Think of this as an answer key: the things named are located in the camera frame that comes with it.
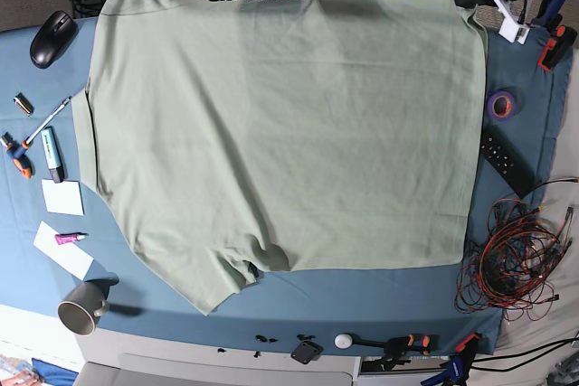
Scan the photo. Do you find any sage green T-shirt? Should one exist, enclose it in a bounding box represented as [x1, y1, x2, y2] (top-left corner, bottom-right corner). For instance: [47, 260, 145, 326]
[71, 0, 488, 315]

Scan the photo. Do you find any blue spring clamp top right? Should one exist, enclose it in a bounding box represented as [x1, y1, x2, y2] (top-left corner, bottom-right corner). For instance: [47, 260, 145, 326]
[530, 0, 566, 27]

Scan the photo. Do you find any black computer mouse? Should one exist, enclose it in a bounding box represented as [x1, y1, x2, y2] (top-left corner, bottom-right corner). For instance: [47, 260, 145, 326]
[29, 10, 78, 70]

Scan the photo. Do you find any orange black clamp top right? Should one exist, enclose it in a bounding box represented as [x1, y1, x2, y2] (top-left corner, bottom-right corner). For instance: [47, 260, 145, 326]
[537, 25, 578, 72]

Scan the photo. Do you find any purple tape roll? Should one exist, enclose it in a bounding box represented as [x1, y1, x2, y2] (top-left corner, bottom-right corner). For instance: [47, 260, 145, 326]
[486, 89, 517, 121]

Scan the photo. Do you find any silver pen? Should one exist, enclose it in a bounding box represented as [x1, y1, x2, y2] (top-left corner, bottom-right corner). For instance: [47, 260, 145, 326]
[22, 97, 71, 149]

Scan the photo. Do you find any black remote control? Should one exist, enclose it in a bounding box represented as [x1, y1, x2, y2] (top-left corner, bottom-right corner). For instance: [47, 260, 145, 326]
[479, 125, 536, 199]

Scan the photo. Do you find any light blue highlighter marker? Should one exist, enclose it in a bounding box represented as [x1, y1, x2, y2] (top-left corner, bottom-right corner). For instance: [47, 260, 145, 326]
[41, 127, 65, 184]

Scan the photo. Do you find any blue orange screwdriver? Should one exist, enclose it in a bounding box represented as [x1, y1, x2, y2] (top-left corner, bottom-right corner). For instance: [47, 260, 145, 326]
[1, 133, 33, 179]

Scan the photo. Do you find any white square paper note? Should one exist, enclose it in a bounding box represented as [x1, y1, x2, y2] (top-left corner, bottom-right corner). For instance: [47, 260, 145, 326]
[42, 179, 84, 216]

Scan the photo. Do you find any small pink glue tube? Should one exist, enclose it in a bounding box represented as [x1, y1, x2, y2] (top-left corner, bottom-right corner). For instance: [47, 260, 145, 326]
[54, 232, 87, 246]

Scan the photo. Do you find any blue table cloth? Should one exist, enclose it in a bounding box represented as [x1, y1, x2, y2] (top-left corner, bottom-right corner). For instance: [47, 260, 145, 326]
[1, 19, 578, 354]

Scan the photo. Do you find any white rectangular paper slip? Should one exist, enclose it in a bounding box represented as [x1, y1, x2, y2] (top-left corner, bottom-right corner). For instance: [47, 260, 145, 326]
[33, 221, 93, 280]

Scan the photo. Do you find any grey ceramic mug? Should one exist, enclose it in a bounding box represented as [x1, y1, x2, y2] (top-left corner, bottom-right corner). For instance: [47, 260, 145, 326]
[57, 274, 119, 336]

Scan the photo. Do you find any orange black bar clamp bottom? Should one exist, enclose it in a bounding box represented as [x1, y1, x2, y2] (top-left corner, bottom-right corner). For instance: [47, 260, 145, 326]
[352, 334, 431, 372]

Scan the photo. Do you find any white round puck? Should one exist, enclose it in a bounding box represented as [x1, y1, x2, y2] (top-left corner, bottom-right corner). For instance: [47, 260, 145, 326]
[334, 334, 354, 350]

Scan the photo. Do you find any blue black clamp bottom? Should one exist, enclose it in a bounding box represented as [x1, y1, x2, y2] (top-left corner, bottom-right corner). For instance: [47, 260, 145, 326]
[421, 333, 481, 386]

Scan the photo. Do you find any black square plate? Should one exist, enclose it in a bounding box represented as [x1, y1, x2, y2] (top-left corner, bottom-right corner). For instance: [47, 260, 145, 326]
[290, 341, 323, 365]

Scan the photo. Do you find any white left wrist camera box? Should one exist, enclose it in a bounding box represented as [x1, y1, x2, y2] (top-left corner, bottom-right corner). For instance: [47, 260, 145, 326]
[498, 18, 530, 44]

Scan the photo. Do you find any red black wire bundle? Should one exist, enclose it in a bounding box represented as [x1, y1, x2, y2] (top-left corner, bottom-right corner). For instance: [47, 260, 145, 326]
[453, 176, 579, 324]

